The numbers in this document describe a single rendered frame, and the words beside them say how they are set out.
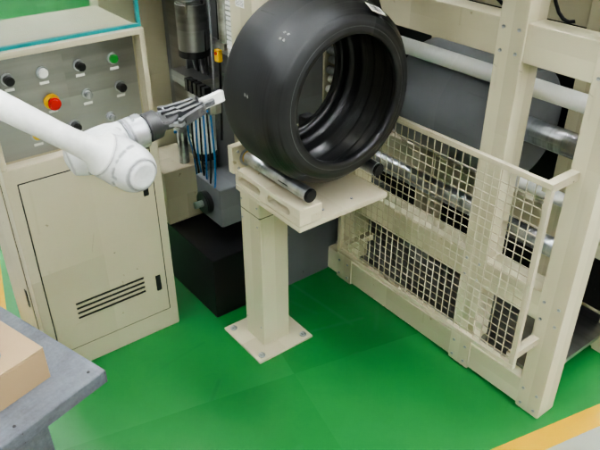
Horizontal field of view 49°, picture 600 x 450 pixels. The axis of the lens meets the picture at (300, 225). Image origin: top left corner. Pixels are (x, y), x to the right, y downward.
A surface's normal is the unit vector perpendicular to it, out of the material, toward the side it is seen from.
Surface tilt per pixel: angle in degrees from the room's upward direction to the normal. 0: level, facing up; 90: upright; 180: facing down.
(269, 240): 90
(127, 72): 90
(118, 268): 90
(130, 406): 0
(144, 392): 0
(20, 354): 0
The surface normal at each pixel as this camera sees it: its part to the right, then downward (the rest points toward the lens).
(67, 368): 0.00, -0.85
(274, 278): 0.61, 0.42
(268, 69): -0.51, 0.00
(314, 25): 0.14, -0.18
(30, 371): 0.82, 0.30
